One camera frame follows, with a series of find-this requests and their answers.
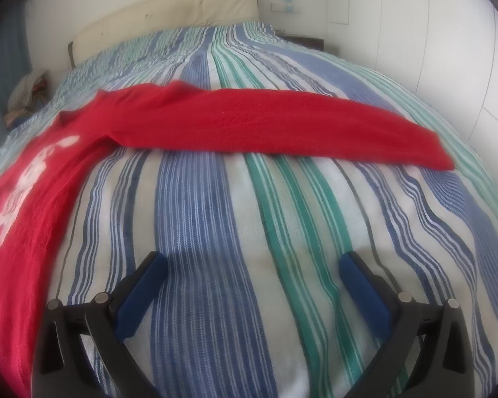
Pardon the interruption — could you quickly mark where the dark wooden nightstand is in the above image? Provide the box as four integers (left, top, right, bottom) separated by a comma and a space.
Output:
280, 33, 325, 51

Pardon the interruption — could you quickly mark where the beige padded headboard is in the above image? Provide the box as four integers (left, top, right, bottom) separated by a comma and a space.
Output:
68, 0, 259, 68

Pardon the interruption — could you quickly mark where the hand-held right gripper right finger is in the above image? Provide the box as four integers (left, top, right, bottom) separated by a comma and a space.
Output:
338, 251, 488, 398

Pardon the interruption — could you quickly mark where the blue curtain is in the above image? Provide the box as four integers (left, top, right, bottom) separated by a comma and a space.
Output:
0, 0, 31, 144

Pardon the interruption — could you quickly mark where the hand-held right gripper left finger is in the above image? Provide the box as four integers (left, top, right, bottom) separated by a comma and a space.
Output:
30, 251, 169, 398

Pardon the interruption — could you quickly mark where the blue green striped bedspread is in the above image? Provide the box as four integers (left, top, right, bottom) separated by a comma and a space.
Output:
0, 21, 498, 398

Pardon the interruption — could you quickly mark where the pile of mixed clothes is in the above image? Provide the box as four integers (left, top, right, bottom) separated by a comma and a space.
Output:
6, 70, 50, 127

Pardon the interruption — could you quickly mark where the white wardrobe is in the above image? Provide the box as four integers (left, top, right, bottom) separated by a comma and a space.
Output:
326, 0, 498, 200

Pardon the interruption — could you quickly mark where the red shirt with white print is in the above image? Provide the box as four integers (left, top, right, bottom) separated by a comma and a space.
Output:
0, 82, 455, 394

